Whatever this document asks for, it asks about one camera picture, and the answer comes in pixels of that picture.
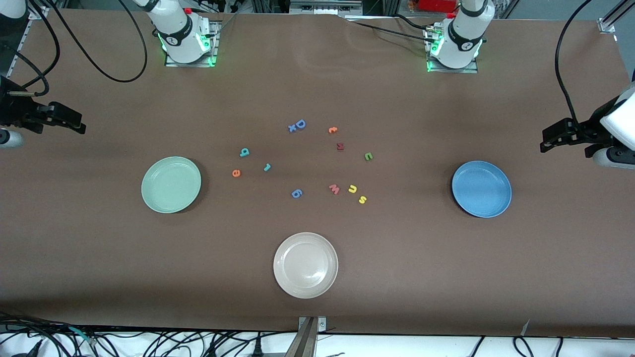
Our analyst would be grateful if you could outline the blue plate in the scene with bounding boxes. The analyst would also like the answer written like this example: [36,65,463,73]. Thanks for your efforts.
[451,160,512,219]

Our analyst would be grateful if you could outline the green plate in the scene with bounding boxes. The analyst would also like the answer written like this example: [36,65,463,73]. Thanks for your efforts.
[141,156,202,214]

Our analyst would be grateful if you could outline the red box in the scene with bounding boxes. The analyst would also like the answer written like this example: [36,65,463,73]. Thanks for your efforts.
[417,0,459,13]

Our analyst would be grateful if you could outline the grey metal box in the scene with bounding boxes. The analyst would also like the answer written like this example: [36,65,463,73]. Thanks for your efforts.
[289,0,363,15]

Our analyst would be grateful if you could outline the beige plate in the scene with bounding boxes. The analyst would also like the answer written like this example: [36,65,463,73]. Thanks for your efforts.
[273,232,339,299]

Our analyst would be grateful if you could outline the brown table cover sheet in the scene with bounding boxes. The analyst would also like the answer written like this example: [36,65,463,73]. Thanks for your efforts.
[0,9,635,338]

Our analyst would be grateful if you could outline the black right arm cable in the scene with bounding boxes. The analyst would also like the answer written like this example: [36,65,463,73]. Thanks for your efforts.
[0,0,148,97]

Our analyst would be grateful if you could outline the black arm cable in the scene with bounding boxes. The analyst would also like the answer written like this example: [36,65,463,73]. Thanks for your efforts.
[554,0,594,124]
[0,0,148,97]

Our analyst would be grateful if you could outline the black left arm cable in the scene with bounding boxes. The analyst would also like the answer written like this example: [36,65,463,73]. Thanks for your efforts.
[554,0,594,124]

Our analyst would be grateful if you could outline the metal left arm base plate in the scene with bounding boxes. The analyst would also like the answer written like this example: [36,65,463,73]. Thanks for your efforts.
[426,25,479,74]

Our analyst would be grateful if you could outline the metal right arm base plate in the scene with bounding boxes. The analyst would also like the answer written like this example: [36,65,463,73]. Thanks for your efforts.
[165,22,219,67]

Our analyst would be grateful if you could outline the black base power cable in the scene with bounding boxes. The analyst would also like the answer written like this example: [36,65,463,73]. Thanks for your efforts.
[345,14,442,44]

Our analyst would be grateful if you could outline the tangled black floor cables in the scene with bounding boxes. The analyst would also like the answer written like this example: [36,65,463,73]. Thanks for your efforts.
[0,311,278,357]

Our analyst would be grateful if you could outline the aluminium camera post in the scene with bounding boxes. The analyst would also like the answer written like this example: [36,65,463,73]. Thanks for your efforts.
[284,316,327,357]

